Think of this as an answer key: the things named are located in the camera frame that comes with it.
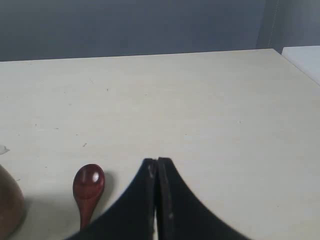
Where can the dark red wooden spoon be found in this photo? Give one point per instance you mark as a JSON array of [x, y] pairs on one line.
[[88, 187]]

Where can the white adjacent table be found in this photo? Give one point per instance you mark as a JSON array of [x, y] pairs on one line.
[[306, 59]]

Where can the brown wooden cup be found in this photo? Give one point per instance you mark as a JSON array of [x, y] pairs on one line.
[[12, 206]]

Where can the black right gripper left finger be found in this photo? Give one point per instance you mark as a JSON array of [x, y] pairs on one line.
[[131, 217]]

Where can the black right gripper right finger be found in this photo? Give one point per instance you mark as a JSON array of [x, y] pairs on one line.
[[181, 215]]

